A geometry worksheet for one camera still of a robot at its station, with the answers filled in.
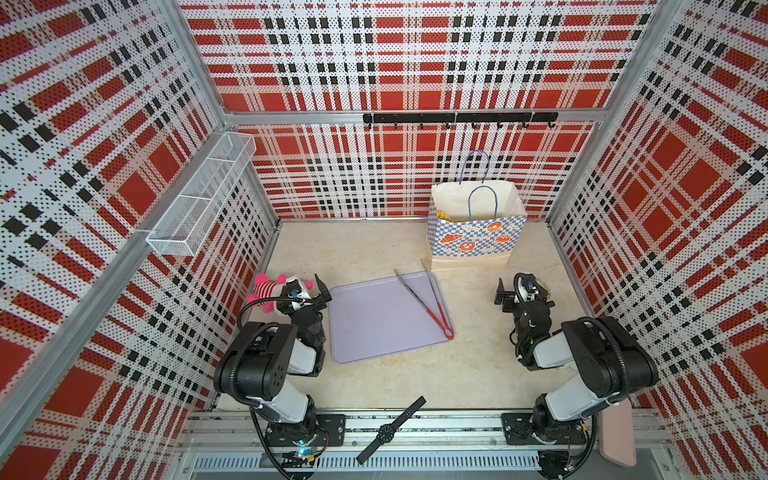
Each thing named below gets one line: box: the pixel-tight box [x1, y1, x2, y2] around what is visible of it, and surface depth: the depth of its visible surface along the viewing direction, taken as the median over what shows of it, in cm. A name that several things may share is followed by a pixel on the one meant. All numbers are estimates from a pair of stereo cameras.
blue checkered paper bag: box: [427, 150, 528, 270], surface depth 95 cm
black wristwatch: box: [356, 396, 427, 465], surface depth 74 cm
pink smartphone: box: [598, 398, 637, 467], surface depth 71 cm
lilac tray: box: [329, 271, 453, 364], surface depth 96 cm
